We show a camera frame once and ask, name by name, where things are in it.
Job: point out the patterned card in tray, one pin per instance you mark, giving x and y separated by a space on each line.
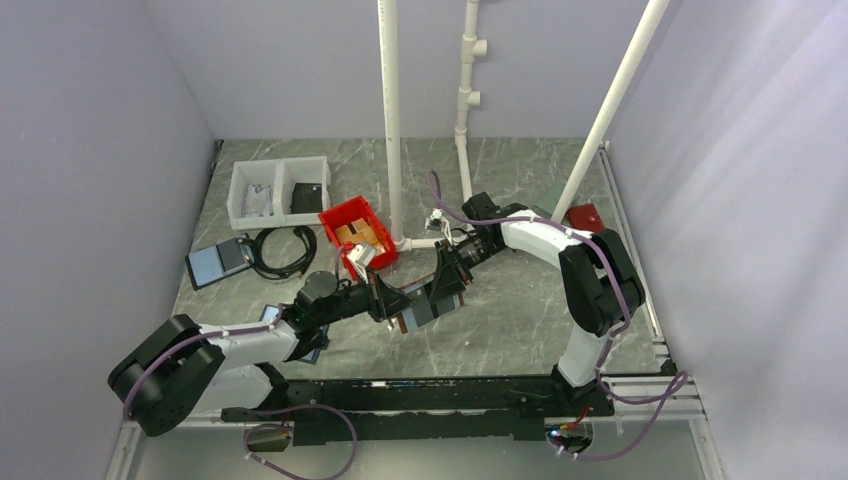
258 201

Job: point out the red plastic bin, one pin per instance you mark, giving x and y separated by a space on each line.
353 209

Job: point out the green card holder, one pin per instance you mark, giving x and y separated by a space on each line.
546 204

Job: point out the white PVC pipe frame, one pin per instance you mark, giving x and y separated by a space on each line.
473 47

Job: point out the brown items in bin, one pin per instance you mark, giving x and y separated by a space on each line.
359 231

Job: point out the brown leather card holder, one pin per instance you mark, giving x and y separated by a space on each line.
422 311

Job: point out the white divided tray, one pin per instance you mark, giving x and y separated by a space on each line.
281 174

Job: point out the grey blue card holder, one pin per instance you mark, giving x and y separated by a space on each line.
212 264

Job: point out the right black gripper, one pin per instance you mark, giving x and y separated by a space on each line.
450 276

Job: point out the blue card holder open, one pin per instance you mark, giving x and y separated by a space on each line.
309 344

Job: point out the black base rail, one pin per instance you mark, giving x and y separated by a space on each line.
520 407

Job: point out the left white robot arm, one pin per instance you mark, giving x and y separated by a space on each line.
184 367

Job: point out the red card holder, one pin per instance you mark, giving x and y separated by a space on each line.
585 217

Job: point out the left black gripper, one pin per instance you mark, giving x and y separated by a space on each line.
383 301

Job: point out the black card in tray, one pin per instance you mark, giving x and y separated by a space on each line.
307 198

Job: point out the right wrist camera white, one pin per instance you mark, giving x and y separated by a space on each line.
438 221

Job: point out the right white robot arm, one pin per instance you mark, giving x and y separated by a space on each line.
600 282

